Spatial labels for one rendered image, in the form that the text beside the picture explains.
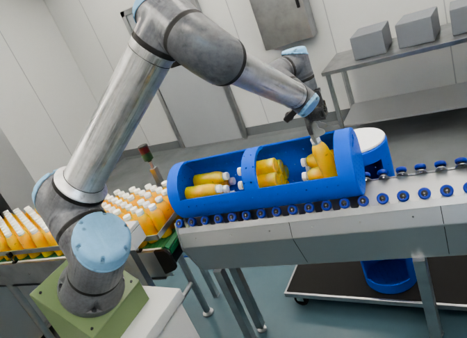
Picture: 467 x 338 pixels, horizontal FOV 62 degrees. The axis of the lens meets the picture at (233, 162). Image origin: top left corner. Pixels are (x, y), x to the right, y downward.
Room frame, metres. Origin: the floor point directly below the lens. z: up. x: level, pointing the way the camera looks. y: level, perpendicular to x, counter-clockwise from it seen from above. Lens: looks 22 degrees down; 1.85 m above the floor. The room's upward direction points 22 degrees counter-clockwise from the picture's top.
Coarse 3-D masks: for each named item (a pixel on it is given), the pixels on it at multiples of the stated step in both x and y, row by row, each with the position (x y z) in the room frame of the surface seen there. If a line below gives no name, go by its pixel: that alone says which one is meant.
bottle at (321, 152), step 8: (312, 144) 1.43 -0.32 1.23; (320, 144) 1.41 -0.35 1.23; (312, 152) 1.43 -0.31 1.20; (320, 152) 1.39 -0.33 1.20; (328, 152) 1.40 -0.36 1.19; (320, 160) 1.40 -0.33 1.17; (328, 160) 1.39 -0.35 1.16; (320, 168) 1.41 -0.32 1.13; (328, 168) 1.39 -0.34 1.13; (328, 176) 1.39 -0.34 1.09
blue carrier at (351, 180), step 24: (288, 144) 1.64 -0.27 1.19; (336, 144) 1.38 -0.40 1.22; (192, 168) 1.93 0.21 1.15; (216, 168) 1.87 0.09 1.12; (288, 168) 1.69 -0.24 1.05; (336, 168) 1.33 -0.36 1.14; (360, 168) 1.42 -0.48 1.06; (168, 192) 1.71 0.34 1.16; (240, 192) 1.52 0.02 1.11; (264, 192) 1.47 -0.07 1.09; (288, 192) 1.42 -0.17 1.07; (312, 192) 1.38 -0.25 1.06; (336, 192) 1.34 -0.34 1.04; (360, 192) 1.32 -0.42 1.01; (192, 216) 1.71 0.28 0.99
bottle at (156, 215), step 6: (150, 210) 1.81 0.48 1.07; (156, 210) 1.80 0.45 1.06; (150, 216) 1.80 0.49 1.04; (156, 216) 1.78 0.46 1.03; (162, 216) 1.79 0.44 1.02; (156, 222) 1.78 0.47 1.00; (162, 222) 1.79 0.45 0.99; (156, 228) 1.79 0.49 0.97; (168, 228) 1.80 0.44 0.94; (168, 234) 1.79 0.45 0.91
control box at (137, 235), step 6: (126, 222) 1.71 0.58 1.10; (132, 222) 1.68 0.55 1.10; (138, 222) 1.68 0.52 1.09; (132, 228) 1.63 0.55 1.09; (138, 228) 1.66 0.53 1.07; (132, 234) 1.62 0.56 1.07; (138, 234) 1.65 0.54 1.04; (144, 234) 1.67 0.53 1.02; (132, 240) 1.60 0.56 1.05; (138, 240) 1.63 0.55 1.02; (132, 246) 1.60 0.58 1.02; (138, 246) 1.62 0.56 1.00
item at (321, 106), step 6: (318, 90) 1.38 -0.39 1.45; (318, 102) 1.38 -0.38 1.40; (324, 102) 1.41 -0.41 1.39; (318, 108) 1.37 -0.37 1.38; (324, 108) 1.38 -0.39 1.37; (312, 114) 1.40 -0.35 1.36; (318, 114) 1.37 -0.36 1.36; (324, 114) 1.36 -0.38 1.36; (312, 120) 1.40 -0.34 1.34; (318, 120) 1.39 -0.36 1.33
